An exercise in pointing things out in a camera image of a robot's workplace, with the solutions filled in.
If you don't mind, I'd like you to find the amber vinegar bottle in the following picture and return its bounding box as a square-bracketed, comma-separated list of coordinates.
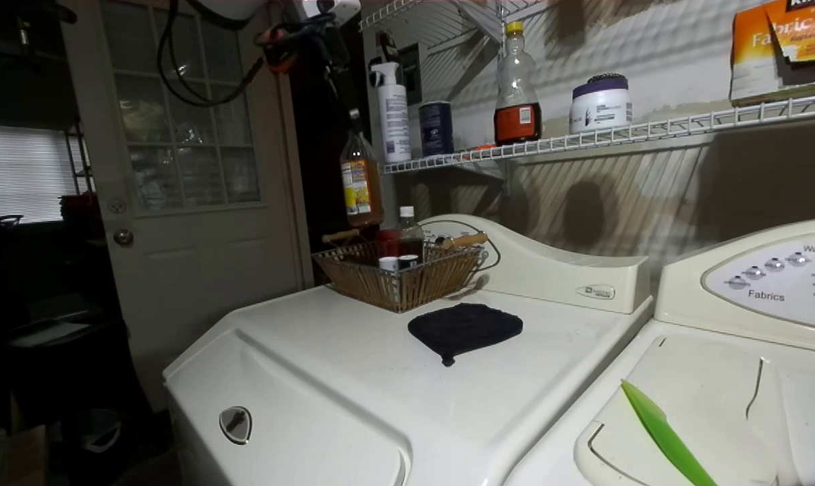
[339, 108, 382, 231]

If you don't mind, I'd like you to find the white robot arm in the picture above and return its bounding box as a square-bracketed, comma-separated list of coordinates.
[185, 0, 362, 25]

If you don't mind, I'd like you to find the clear bottle white cap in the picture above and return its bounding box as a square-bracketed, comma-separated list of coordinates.
[398, 206, 422, 256]

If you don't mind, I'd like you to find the white spray bottle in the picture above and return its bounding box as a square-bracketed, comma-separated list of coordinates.
[370, 32, 409, 165]

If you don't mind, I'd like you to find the clear bottle red label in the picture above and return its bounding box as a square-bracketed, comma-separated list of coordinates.
[493, 21, 542, 146]

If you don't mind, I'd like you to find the white left washing machine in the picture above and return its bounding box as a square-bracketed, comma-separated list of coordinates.
[163, 214, 652, 486]

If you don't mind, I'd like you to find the white washing machine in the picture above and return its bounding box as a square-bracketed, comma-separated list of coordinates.
[163, 214, 652, 486]
[506, 219, 815, 486]

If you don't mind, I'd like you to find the white right washing machine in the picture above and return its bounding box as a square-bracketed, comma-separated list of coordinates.
[506, 219, 815, 486]

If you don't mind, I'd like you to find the woven wicker basket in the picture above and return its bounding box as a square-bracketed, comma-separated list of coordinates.
[314, 235, 486, 314]

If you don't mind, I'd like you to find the black round cloth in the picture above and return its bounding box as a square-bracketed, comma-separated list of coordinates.
[408, 304, 524, 367]

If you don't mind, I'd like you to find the dark blue container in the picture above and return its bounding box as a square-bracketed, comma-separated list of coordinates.
[418, 102, 452, 158]

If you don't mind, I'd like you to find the white panelled door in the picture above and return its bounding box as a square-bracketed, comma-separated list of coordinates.
[58, 0, 306, 410]

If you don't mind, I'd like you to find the white tub blue lid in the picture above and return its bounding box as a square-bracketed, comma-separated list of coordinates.
[568, 74, 630, 133]

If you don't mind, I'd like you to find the round door knob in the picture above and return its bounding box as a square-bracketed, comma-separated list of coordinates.
[113, 228, 135, 248]

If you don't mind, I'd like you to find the green leaf-shaped strip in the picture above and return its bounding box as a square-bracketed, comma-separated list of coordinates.
[621, 381, 714, 486]

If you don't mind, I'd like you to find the dark shelving unit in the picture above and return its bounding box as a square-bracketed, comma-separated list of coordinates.
[0, 193, 151, 456]

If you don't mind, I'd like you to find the orange cardboard box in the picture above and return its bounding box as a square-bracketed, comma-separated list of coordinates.
[727, 0, 815, 106]

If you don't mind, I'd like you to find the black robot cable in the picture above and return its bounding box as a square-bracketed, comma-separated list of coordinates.
[157, 0, 275, 112]

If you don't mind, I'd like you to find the white wire shelf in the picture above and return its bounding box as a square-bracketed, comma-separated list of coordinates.
[389, 96, 815, 178]

